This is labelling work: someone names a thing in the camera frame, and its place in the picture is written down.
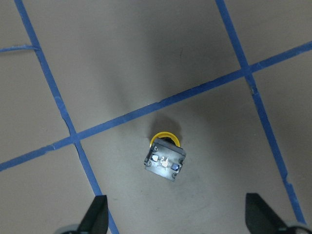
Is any yellow push button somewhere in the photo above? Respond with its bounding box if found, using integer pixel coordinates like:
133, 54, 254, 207
144, 131, 186, 181

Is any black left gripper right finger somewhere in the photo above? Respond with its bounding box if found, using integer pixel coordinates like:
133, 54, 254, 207
245, 193, 288, 234

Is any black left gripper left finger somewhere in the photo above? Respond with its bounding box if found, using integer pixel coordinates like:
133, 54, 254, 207
77, 195, 108, 234

